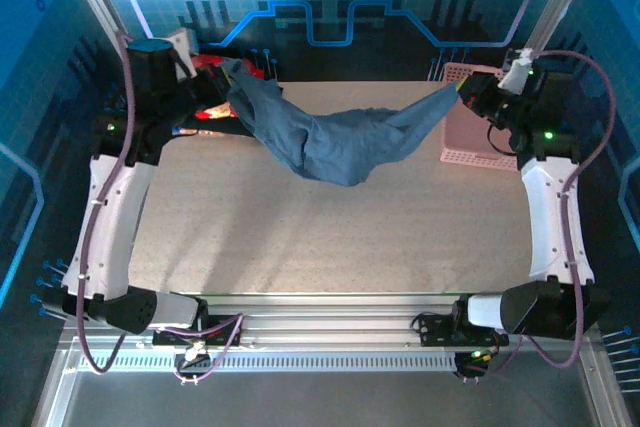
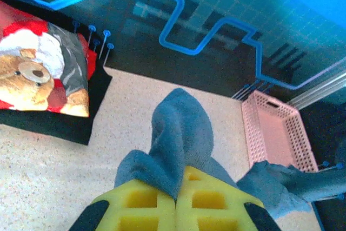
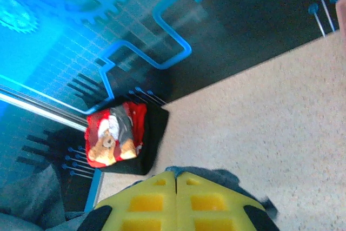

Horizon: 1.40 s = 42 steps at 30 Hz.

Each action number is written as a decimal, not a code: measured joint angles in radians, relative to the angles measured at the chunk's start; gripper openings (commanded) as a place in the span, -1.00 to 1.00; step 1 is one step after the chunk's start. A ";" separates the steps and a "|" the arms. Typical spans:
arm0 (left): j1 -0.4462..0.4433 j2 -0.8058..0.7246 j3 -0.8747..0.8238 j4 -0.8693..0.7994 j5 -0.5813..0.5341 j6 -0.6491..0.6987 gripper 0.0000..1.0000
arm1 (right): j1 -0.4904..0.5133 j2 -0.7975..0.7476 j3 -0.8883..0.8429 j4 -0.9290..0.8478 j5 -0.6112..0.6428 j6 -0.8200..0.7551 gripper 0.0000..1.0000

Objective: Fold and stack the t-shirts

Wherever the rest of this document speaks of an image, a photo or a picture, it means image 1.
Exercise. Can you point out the dark blue t-shirt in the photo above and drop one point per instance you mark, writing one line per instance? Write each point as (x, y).
(325, 147)

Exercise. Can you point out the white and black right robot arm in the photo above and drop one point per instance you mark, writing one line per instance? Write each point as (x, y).
(545, 227)

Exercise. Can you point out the teddy bear on clothes pile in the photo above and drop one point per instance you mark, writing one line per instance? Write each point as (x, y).
(202, 61)

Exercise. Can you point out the pink plastic basket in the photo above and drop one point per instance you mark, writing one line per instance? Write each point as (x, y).
(465, 137)

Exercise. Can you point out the folded blue printed t-shirt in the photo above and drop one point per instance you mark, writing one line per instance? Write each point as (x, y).
(195, 132)

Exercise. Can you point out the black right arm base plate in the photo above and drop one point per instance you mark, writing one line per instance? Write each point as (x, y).
(435, 329)

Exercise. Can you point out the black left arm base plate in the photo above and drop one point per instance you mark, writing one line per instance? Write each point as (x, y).
(225, 334)

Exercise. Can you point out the aluminium frame rail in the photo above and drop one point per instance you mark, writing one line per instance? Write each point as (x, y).
(325, 314)

